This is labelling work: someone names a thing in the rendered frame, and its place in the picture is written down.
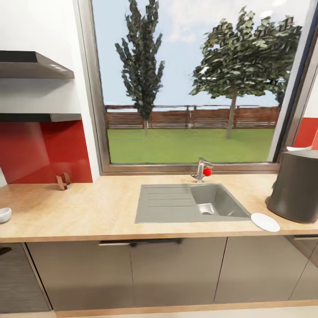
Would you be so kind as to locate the saucer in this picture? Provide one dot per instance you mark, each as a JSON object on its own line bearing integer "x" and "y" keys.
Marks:
{"x": 265, "y": 222}

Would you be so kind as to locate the water glass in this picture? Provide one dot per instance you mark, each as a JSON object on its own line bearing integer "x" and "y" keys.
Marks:
{"x": 64, "y": 181}

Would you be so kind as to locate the cabinet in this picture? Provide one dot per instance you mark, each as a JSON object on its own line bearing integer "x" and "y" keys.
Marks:
{"x": 112, "y": 274}

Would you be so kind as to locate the drop in sink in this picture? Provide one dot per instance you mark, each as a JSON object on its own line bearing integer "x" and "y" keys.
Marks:
{"x": 189, "y": 203}

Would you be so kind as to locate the dishwasher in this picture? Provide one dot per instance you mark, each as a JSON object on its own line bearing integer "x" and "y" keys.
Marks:
{"x": 20, "y": 291}

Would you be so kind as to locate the countertop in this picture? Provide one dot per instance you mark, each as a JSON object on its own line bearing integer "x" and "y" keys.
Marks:
{"x": 106, "y": 210}

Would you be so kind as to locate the fixed window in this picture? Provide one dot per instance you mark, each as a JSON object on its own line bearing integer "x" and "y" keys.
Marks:
{"x": 172, "y": 81}

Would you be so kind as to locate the coffee maker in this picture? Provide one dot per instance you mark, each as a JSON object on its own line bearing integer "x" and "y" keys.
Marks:
{"x": 295, "y": 192}

